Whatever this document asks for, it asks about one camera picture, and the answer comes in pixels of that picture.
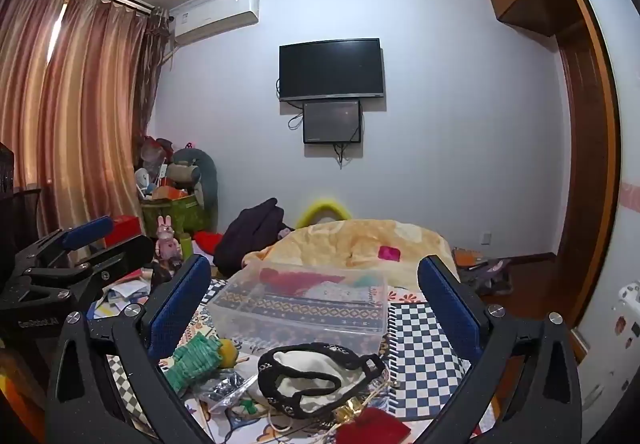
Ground patterned cloth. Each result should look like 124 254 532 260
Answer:
219 288 387 327

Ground dark clothes pile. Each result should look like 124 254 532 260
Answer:
212 197 287 278

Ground yellow ring cushion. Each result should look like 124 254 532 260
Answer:
296 197 354 230

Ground black wall television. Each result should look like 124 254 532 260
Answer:
278 38 386 103

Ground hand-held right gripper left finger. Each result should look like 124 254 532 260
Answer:
44 254 213 444

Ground clear plastic bag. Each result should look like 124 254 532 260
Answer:
197 369 257 413

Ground white door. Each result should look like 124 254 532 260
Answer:
570 0 640 405

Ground red box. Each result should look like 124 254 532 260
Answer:
104 217 144 248

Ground red cushion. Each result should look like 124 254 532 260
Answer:
193 230 224 251

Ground grey plush toy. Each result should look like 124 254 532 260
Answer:
167 148 220 226

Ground red fluffy cloth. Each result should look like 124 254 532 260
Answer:
259 268 347 289

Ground red knitted cloth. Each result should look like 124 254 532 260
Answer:
334 406 412 444

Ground scattered papers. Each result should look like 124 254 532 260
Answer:
89 264 167 321

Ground clear plastic storage box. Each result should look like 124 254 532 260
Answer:
207 261 391 357

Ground green storage bag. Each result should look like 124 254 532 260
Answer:
141 194 212 238

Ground pink bunny toy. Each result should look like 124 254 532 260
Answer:
155 215 184 261

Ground white cloth with black trim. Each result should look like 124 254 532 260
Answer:
257 343 388 421

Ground white air conditioner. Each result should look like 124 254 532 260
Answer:
170 0 261 48

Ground striped orange curtain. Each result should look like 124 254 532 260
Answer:
0 0 167 250

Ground green knitted toy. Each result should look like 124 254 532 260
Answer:
165 331 240 392

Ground yellow fleece blanket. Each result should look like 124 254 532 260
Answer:
242 218 458 291

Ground purple bag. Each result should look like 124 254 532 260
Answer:
462 258 514 296

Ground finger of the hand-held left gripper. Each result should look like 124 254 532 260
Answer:
14 215 115 271
10 234 155 311

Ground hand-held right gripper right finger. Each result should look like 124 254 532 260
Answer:
416 254 585 444

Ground pile of toys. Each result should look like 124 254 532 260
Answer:
134 137 202 203

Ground small black wall monitor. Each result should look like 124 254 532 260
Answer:
302 100 363 145

